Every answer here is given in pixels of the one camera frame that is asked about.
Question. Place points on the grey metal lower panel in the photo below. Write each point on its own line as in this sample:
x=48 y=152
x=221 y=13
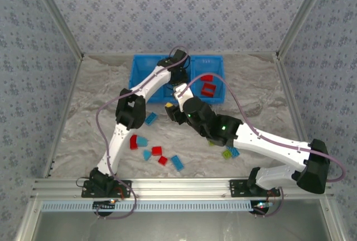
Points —
x=181 y=227

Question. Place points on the aluminium frame post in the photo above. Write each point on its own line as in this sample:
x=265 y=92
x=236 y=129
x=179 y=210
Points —
x=57 y=15
x=302 y=15

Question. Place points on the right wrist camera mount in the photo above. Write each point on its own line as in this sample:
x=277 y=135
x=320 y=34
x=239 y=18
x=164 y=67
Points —
x=182 y=93

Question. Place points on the red hollow lego frame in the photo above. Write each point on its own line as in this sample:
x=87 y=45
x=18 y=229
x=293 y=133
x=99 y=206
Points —
x=207 y=94

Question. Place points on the red square lego brick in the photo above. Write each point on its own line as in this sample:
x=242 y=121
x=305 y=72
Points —
x=163 y=160
x=156 y=150

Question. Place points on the aluminium table side rail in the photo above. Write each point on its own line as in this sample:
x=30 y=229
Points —
x=65 y=112
x=283 y=71

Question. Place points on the small controller board with LED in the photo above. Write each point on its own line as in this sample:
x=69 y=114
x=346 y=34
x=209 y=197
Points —
x=104 y=204
x=263 y=204

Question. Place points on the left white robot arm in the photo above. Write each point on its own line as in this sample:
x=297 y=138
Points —
x=117 y=140

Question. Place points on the blue three-compartment bin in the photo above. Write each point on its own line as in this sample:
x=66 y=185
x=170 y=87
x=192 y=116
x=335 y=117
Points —
x=145 y=68

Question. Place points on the green square lego brick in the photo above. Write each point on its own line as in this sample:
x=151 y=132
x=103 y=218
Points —
x=226 y=154

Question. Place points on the aluminium mounting rail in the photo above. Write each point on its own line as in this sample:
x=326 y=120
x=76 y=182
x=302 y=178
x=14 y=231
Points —
x=181 y=188

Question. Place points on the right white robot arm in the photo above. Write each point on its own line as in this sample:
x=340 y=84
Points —
x=267 y=143

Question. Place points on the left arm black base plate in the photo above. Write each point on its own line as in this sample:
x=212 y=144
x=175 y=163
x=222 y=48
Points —
x=127 y=192

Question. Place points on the blue two-by-four lego brick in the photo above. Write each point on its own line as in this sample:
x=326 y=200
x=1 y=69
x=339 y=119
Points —
x=150 y=118
x=235 y=152
x=177 y=163

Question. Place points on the red two-by-four lego brick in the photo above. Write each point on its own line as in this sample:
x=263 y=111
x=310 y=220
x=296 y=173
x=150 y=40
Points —
x=207 y=78

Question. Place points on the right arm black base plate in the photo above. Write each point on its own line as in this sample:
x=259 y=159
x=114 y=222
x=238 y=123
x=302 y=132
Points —
x=237 y=189

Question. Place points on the green two-by-four lego brick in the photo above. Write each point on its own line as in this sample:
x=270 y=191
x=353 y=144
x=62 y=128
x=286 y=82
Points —
x=211 y=142

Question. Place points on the aluminium table end rail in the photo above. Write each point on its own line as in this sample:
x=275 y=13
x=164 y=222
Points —
x=111 y=53

